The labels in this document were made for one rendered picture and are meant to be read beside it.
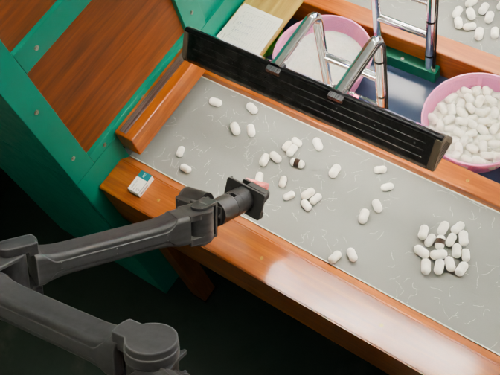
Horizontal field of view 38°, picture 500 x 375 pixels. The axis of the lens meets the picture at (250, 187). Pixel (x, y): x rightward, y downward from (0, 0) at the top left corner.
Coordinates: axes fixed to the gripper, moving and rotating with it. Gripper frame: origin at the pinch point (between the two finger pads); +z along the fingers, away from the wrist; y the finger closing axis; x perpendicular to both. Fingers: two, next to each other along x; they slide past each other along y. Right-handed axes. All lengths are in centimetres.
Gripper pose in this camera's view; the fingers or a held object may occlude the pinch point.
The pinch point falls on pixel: (265, 187)
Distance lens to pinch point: 167.1
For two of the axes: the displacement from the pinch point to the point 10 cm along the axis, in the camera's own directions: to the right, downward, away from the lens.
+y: -8.0, -4.2, 4.3
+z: 5.6, -2.8, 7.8
